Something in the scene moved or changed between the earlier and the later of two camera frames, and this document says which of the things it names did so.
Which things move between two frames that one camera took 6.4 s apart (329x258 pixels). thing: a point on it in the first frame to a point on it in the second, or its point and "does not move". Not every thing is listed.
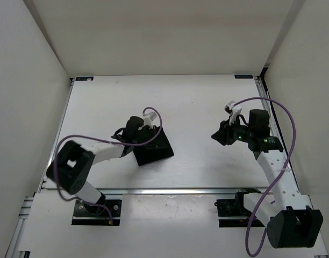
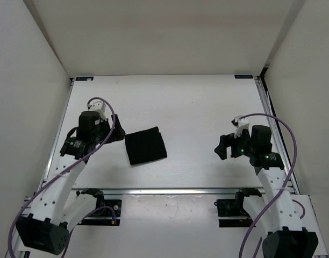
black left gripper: x=145 y=128 to x=117 y=134
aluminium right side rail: x=281 y=143 does not move
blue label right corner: x=243 y=76 does not move
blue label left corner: x=84 y=78 does not move
